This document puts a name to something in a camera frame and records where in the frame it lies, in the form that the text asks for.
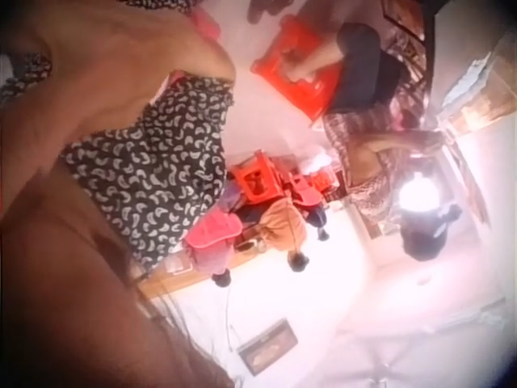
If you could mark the heap of red plastic stools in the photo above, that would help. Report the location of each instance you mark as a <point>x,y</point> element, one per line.
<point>258,174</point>

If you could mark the wooden bench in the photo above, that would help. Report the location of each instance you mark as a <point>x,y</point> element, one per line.
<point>182,275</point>

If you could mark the red plastic stool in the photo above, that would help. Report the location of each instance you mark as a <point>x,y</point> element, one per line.
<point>307,52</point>

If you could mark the dark framed picture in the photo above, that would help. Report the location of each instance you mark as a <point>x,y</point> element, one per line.
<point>268,345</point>

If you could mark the pink cloth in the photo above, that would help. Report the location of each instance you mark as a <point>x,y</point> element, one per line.
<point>204,22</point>

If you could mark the dark shoes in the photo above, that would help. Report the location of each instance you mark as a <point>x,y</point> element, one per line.
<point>270,9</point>

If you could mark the cluttered shelf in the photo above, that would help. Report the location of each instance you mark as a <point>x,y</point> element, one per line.
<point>480,93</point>

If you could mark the framed wall picture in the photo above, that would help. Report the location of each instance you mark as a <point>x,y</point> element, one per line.
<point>404,18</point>

